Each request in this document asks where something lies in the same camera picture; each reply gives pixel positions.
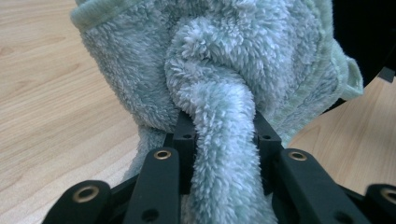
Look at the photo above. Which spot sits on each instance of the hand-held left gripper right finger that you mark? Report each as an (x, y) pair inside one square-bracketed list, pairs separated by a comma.
[(267, 146)]

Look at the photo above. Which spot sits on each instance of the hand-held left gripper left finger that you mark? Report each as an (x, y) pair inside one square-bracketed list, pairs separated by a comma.
[(186, 146)]

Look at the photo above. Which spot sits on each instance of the light green fluffy cloth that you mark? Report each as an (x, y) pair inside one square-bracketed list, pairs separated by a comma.
[(218, 62)]

